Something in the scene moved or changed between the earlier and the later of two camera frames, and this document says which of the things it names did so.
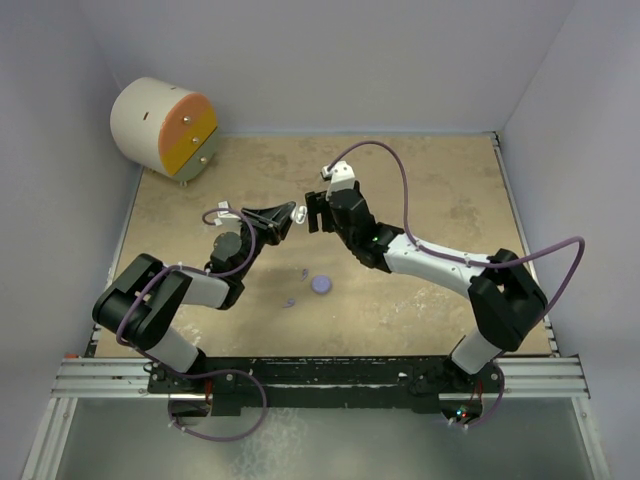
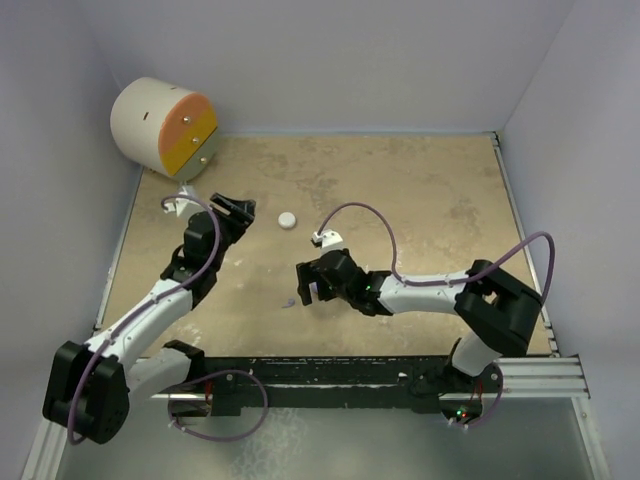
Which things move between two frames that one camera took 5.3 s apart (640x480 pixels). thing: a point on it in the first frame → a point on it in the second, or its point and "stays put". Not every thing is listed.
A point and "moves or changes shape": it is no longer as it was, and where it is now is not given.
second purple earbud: (290, 303) stays put
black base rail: (236, 382) stays put
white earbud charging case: (298, 213) moves or changes shape
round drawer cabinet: (165, 127) stays put
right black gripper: (316, 203) → (307, 274)
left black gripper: (273, 231) → (237, 223)
